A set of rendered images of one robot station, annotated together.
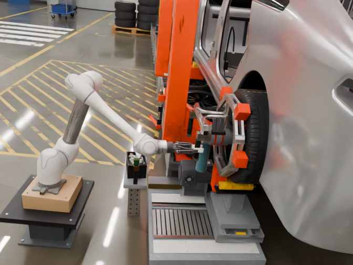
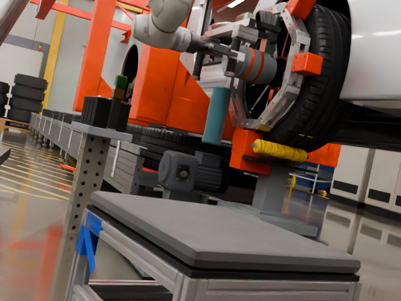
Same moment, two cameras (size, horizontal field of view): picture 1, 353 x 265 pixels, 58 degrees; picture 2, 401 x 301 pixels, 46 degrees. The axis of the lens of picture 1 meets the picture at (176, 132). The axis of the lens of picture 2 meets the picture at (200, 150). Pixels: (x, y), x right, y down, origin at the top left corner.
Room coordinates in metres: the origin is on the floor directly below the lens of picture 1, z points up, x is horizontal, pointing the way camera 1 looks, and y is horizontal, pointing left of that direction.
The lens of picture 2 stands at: (0.05, 0.41, 0.47)
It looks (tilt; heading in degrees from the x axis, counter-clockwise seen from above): 1 degrees down; 344
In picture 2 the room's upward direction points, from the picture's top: 12 degrees clockwise
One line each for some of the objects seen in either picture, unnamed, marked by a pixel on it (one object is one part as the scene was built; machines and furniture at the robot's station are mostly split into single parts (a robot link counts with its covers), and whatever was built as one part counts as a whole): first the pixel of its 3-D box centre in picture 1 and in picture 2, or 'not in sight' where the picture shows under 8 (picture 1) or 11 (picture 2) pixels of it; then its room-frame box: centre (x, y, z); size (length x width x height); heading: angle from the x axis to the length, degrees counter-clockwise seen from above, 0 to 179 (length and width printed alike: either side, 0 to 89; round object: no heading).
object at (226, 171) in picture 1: (226, 135); (262, 68); (2.02, -0.35, 0.85); 0.54 x 0.07 x 0.54; 8
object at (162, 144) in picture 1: (162, 146); (180, 39); (1.79, 0.08, 0.83); 0.09 x 0.06 x 0.09; 8
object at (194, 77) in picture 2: (190, 125); (199, 63); (2.15, -0.10, 0.83); 0.04 x 0.04 x 0.16
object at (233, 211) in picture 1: (236, 196); (270, 192); (2.04, -0.52, 0.32); 0.40 x 0.30 x 0.28; 8
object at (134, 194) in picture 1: (134, 191); (86, 182); (2.11, 0.28, 0.21); 0.10 x 0.10 x 0.42; 8
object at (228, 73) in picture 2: (197, 149); (233, 57); (1.82, -0.14, 0.83); 0.04 x 0.04 x 0.16
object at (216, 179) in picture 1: (223, 179); (252, 151); (2.03, -0.39, 0.48); 0.16 x 0.12 x 0.17; 98
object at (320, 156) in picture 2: not in sight; (305, 144); (4.73, -2.07, 0.69); 0.52 x 0.17 x 0.35; 98
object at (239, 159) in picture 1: (239, 159); (307, 64); (1.71, -0.40, 0.85); 0.09 x 0.08 x 0.07; 8
